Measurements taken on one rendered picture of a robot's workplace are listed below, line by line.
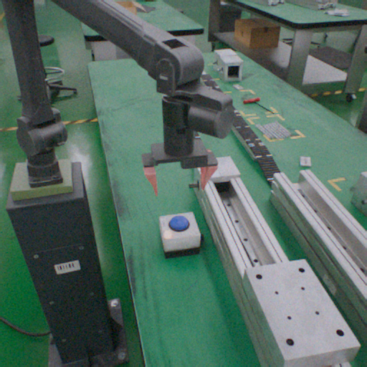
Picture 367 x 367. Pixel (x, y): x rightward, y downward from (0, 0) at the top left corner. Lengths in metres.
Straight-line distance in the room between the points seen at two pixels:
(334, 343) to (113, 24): 0.60
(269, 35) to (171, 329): 4.36
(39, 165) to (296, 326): 0.75
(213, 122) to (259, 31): 4.19
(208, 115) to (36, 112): 0.50
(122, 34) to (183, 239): 0.42
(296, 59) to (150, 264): 2.89
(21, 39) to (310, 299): 0.77
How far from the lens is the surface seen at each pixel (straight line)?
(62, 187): 1.03
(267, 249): 0.73
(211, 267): 0.79
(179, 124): 0.62
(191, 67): 0.60
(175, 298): 0.73
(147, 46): 0.62
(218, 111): 0.57
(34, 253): 1.14
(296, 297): 0.60
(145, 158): 0.69
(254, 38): 4.74
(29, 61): 0.92
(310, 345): 0.56
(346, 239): 0.84
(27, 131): 0.96
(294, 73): 3.50
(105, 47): 2.95
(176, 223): 0.77
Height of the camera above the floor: 1.36
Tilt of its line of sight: 35 degrees down
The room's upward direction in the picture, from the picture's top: straight up
